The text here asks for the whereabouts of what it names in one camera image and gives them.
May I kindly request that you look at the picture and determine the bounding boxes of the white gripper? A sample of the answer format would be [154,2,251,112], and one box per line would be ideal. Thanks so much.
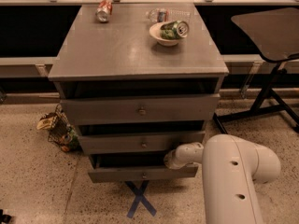
[164,150,184,170]

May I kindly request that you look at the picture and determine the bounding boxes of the grey bottom drawer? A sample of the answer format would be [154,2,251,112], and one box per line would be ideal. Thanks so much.
[88,151,198,183]

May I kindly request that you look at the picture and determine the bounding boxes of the grey drawer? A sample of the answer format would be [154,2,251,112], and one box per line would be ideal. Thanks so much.
[78,131,206,154]
[61,94,220,125]
[88,151,198,183]

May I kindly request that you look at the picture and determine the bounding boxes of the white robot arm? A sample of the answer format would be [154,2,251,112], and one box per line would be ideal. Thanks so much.
[164,134,281,224]

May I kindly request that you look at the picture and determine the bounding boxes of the grey middle drawer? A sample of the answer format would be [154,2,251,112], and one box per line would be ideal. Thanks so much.
[78,131,206,154]

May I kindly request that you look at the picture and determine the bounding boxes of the grey top drawer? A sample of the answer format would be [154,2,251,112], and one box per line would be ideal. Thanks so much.
[61,94,220,125]

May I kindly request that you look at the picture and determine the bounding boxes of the grey wooden drawer cabinet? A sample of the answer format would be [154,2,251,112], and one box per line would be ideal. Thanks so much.
[48,2,230,179]

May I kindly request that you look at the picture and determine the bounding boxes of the blue tape cross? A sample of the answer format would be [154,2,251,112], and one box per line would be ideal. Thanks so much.
[125,180,157,218]

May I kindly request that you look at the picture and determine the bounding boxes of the green soda can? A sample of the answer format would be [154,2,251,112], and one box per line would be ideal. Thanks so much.
[160,21,189,40]

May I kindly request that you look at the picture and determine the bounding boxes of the white ceramic bowl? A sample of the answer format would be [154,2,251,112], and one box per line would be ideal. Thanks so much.
[149,22,180,47]

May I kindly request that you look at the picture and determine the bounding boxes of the yellow crumpled snack bag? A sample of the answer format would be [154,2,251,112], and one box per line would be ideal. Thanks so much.
[36,113,58,130]

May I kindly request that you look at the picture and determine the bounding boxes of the black swivel chair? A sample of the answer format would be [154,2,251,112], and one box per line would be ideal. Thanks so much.
[213,7,299,134]

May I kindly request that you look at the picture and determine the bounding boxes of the red crushed soda can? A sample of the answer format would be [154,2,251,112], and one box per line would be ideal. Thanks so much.
[95,0,112,22]

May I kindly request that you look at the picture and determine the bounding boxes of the wire basket with trash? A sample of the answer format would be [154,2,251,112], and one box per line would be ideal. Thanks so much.
[48,105,80,152]

